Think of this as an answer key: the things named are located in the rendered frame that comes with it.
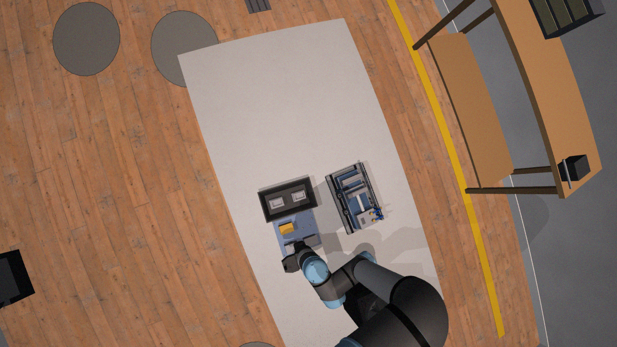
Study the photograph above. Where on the orange rectangular block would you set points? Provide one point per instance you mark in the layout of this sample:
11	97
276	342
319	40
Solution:
286	228

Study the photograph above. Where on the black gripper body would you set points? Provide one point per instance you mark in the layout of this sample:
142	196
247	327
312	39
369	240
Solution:
291	262

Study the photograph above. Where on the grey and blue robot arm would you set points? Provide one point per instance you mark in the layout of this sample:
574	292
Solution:
405	312

